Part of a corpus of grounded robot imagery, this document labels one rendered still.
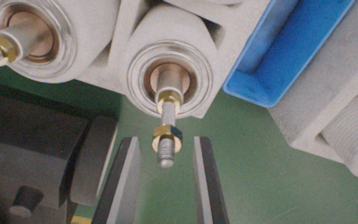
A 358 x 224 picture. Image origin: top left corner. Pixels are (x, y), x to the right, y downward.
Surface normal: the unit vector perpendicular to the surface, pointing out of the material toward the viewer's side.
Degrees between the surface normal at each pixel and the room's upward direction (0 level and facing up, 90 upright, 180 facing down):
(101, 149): 61
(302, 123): 90
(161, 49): 4
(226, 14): 0
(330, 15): 88
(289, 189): 0
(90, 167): 43
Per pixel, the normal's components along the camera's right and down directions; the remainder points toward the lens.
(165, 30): -0.01, -0.11
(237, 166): 0.01, 0.59
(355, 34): -0.93, -0.29
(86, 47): 0.66, 0.57
